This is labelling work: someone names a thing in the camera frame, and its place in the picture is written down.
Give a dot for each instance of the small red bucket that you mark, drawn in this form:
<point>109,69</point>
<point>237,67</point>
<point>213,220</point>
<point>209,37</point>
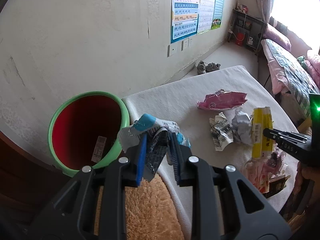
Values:
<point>239,38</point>

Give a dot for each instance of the blue pinyin wall poster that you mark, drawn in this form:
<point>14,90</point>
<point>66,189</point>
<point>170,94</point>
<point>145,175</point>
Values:
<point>184,19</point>

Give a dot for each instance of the grey shoe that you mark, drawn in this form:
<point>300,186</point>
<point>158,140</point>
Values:
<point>212,67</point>
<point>201,68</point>

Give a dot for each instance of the green number wall poster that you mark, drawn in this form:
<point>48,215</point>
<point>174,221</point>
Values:
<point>217,14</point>

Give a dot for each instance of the white blue milk carton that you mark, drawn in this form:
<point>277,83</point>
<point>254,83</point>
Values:
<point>153,139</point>

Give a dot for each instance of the pink strawberry carton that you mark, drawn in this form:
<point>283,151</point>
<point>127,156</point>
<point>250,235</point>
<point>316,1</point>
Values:
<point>259,172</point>

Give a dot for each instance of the light pink snack bag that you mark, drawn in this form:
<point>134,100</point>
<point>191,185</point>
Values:
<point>275,162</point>

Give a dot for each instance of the black white floral carton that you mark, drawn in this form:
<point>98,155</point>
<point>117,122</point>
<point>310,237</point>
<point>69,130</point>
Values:
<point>221,132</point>

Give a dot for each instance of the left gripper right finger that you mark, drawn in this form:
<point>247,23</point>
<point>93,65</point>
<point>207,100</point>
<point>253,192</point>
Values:
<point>225,204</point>

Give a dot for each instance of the bed with plaid quilt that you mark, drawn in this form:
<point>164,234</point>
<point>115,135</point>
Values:
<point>288,75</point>

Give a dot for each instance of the folded pink blanket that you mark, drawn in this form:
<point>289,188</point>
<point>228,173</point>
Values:
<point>313,66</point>

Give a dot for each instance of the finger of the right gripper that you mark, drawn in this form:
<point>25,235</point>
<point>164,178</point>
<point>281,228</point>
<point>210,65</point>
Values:
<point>282,134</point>

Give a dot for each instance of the dark bedside shelf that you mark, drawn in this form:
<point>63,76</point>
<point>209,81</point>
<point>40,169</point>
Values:
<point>252,27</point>

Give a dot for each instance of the yellow snack box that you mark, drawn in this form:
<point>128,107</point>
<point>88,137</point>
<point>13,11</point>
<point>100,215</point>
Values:
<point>262,146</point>

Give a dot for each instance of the white grid wall poster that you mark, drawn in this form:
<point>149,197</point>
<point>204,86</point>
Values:
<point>206,12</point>

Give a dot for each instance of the white wall socket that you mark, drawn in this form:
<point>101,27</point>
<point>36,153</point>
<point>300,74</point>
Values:
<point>185,44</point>

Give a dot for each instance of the grey paper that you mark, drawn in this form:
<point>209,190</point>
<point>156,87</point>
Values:
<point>242,127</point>

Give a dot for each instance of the red bin with green rim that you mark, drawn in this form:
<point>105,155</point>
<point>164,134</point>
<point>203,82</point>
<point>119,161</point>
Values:
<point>83,131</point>

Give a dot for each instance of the dark pink snack bag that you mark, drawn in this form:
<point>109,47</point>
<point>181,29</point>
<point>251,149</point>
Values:
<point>222,100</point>

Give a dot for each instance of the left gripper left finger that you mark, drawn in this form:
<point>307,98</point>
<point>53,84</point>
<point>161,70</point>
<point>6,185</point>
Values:
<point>92,203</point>

